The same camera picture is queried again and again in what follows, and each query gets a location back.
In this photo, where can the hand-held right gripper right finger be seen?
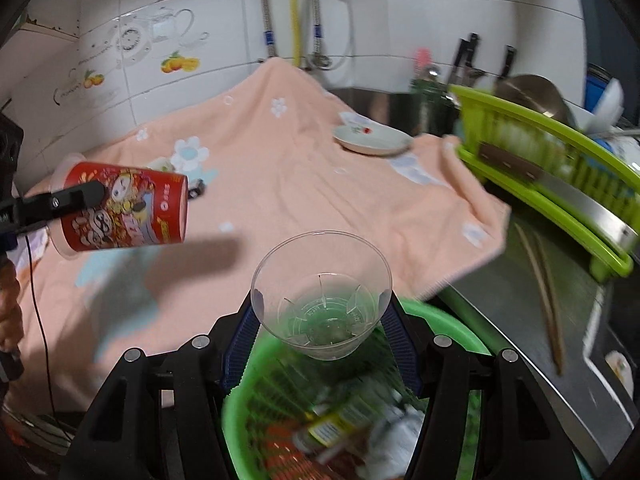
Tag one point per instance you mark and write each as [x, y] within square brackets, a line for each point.
[402, 350]

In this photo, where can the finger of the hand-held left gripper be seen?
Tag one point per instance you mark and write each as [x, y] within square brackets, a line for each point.
[65, 202]

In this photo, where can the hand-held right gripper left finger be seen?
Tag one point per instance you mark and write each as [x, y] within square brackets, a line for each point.
[239, 355]

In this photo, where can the green plastic basket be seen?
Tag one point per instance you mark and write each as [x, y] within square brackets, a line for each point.
[260, 400]

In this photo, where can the red printed paper cup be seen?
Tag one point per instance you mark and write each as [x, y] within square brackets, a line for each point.
[140, 210]

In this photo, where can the clear plastic cup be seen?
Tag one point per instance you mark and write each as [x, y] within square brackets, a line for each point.
[320, 310]

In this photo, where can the orange snack wrapper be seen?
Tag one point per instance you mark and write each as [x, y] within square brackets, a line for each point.
[280, 452]

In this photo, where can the green yellow drink carton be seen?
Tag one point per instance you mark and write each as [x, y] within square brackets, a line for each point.
[330, 427]

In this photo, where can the person's left hand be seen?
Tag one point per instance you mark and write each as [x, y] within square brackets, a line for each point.
[10, 310]

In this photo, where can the peach fruit sticker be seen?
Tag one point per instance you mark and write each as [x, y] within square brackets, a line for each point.
[91, 80]

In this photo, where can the black tube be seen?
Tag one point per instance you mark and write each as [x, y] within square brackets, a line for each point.
[195, 189]

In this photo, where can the wooden chopstick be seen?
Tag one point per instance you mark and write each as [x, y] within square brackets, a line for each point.
[538, 300]

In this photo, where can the orange fruit sticker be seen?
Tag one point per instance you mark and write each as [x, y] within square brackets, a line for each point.
[180, 63]

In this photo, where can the peach flower-print towel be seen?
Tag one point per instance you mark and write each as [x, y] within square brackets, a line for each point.
[300, 160]

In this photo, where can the white plate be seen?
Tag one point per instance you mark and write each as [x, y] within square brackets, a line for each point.
[370, 140]

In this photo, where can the steel cleaver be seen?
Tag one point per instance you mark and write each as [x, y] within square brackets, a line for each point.
[575, 195]

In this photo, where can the dark green utensil holder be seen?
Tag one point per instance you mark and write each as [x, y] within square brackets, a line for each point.
[432, 105]

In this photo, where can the green dish rack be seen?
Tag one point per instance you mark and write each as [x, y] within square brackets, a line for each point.
[480, 100]

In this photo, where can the pink brush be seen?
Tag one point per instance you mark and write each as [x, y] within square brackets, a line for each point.
[423, 62]

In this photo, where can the steel pot lid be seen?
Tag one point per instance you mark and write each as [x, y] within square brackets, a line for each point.
[535, 92]

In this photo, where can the white bowl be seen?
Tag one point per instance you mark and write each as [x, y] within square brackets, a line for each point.
[611, 102]

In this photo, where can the blue container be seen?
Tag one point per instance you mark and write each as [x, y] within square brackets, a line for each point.
[595, 82]

